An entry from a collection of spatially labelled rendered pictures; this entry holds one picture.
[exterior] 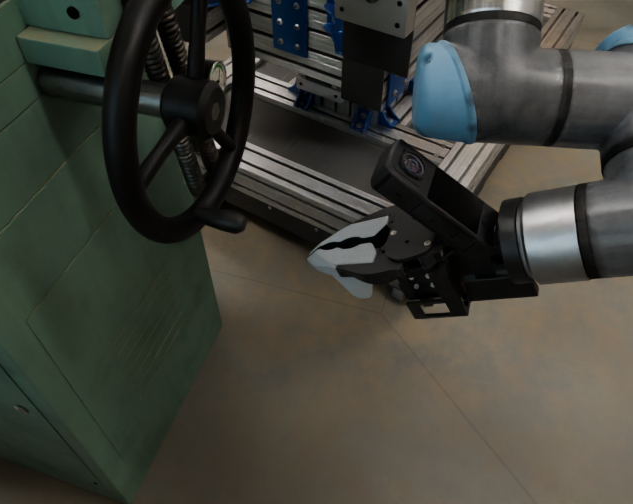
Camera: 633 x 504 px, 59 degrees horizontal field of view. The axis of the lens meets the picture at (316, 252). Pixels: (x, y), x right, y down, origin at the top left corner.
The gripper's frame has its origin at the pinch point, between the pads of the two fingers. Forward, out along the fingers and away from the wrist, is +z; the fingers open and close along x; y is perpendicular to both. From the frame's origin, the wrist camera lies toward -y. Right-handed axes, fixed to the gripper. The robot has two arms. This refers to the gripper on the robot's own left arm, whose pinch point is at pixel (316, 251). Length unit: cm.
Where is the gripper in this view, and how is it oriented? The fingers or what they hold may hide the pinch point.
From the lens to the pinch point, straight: 56.3
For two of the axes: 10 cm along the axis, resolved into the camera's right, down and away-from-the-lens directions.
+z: -8.2, 1.2, 5.6
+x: 3.2, -7.1, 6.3
